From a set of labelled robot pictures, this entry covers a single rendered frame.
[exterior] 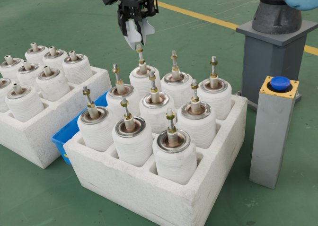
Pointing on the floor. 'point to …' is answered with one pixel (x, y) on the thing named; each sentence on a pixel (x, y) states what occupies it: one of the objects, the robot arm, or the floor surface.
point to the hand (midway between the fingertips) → (136, 43)
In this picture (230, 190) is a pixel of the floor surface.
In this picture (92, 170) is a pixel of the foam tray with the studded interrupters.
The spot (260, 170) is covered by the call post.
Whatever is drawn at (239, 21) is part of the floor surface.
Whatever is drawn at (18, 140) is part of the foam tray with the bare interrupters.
